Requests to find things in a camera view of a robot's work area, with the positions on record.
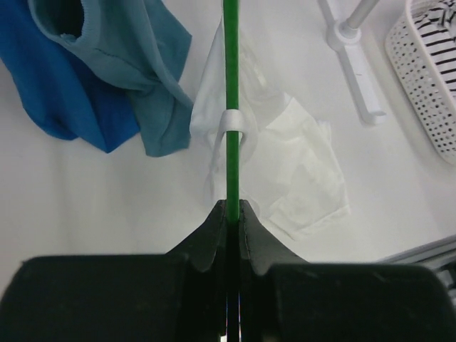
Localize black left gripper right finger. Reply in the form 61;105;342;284
239;201;455;341

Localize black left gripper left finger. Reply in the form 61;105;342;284
1;201;227;341

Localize white tank top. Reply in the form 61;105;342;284
190;26;350;240

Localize green hanger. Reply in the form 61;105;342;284
223;1;239;224

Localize royal blue tank top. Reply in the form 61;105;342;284
1;1;139;153

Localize teal tank top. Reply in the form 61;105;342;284
28;1;193;157

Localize black white striped top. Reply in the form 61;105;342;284
413;1;455;98

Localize silver white clothes rack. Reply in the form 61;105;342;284
318;0;386;125

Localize white laundry basket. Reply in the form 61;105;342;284
385;1;455;165

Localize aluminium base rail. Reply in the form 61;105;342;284
380;235;455;289

